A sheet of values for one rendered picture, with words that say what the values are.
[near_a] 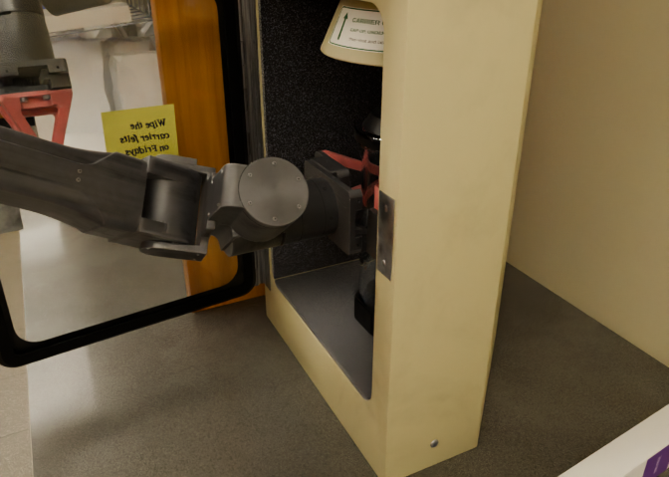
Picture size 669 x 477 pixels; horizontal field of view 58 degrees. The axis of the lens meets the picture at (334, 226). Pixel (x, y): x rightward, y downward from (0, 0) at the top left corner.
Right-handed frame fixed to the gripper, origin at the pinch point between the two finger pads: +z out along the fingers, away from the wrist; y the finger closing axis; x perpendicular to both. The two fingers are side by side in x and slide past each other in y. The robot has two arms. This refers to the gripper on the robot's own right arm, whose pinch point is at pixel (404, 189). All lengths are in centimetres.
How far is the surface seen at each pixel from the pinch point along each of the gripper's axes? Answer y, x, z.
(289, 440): -4.8, 23.4, -15.9
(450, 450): -14.2, 22.3, -2.4
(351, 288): 7.9, 15.7, -1.9
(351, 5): -1.0, -18.6, -6.9
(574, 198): 6.6, 9.8, 33.0
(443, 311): -14.3, 5.1, -4.9
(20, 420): 130, 116, -57
